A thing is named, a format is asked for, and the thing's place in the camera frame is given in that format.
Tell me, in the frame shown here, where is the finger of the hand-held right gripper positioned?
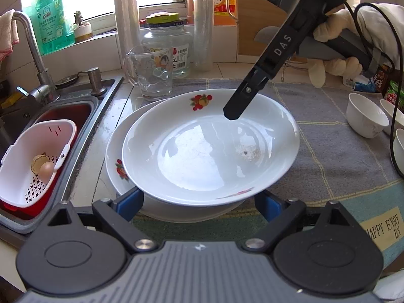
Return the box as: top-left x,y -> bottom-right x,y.
223,66 -> 269,121

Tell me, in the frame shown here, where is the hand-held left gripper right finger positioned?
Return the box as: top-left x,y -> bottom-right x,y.
244,190 -> 365,255

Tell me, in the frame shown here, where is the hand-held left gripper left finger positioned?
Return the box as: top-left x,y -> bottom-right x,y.
46,187 -> 157,255

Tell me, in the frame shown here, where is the white plate with fruit print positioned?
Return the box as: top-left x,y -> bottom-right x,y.
105,99 -> 253,223

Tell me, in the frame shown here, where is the stained white fruit print plate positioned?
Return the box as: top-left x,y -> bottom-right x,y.
122,90 -> 301,207

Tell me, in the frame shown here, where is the white ceramic bowl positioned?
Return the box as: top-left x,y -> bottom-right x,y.
380,99 -> 404,136
393,128 -> 404,177
346,93 -> 390,139

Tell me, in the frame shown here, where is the person's right hand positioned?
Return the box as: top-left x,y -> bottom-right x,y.
308,6 -> 364,89

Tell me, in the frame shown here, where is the wooden cutting board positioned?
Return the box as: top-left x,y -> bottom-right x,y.
236,0 -> 313,65

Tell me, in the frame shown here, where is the orange cooking wine bottle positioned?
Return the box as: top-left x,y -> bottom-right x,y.
187,0 -> 238,26

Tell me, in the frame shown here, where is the tall plastic wrap roll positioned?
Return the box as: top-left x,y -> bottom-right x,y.
193,0 -> 216,72

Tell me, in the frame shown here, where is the glass jar with yellow lid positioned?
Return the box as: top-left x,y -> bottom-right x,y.
140,12 -> 194,79

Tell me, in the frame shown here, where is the grey and teal dish mat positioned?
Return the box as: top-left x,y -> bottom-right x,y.
129,79 -> 404,261

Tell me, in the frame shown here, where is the white and blue salt bag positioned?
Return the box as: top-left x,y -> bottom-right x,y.
342,76 -> 376,92

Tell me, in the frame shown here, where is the brown egg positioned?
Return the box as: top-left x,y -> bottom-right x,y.
39,161 -> 55,177

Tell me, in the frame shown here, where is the clear glass mug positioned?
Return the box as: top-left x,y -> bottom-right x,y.
122,42 -> 174,102

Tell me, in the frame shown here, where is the stainless steel sink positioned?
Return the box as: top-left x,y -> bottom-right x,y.
0,76 -> 124,250

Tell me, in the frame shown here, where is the broken eggshell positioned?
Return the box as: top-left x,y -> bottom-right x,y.
31,154 -> 49,174

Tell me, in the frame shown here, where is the dark vinegar bottle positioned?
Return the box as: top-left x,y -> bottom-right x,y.
372,65 -> 392,93

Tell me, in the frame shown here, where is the red and grey basin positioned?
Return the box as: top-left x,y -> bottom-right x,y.
0,96 -> 100,234

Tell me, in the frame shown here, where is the white colander basket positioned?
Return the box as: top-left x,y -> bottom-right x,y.
0,119 -> 77,208

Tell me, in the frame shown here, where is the green lid sauce jar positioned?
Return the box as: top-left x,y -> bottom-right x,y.
383,80 -> 404,106

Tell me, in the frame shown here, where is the steel soap dispenser pump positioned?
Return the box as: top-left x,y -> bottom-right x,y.
77,67 -> 108,97

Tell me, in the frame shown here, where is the short plastic wrap roll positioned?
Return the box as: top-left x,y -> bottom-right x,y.
113,0 -> 142,70

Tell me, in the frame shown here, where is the steel sink stopper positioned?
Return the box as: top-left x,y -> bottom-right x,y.
55,74 -> 81,89

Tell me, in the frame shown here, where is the yellow scrub sponge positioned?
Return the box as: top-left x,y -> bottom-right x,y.
2,92 -> 23,109

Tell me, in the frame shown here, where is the small potted plant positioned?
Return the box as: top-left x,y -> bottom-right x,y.
72,10 -> 93,43

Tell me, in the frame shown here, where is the steel faucet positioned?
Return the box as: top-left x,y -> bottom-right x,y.
12,12 -> 60,103

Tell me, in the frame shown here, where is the green dish soap bottle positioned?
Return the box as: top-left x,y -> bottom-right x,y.
35,0 -> 75,55

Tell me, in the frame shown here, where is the white and pink towel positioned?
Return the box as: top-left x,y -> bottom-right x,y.
0,9 -> 19,62

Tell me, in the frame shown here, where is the steel cleaver with black handle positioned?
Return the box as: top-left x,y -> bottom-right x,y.
254,27 -> 313,59

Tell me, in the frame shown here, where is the black cable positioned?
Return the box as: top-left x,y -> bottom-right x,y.
353,3 -> 404,177

